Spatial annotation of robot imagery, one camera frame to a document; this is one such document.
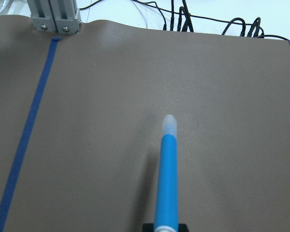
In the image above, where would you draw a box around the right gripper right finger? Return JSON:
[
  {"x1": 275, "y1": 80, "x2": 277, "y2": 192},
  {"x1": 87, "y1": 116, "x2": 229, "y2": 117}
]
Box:
[{"x1": 178, "y1": 223, "x2": 189, "y2": 232}]

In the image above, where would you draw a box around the aluminium frame post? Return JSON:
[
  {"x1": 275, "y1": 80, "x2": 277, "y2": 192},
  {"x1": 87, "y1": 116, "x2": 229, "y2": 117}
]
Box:
[{"x1": 27, "y1": 0, "x2": 82, "y2": 34}]

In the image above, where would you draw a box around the blue highlighter pen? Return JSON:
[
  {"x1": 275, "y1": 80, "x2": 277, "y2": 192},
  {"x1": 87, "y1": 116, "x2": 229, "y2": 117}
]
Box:
[{"x1": 154, "y1": 115, "x2": 178, "y2": 232}]

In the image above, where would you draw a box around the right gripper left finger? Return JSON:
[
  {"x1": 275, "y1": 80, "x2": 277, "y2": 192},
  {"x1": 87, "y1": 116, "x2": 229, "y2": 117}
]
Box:
[{"x1": 142, "y1": 223, "x2": 154, "y2": 232}]

